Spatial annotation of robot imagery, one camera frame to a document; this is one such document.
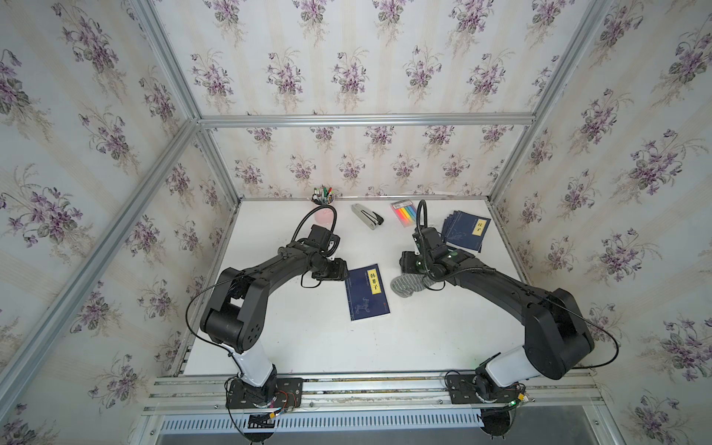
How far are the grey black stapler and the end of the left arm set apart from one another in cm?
30

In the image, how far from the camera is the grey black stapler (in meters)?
1.12

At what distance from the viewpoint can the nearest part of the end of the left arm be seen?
2.47 ft
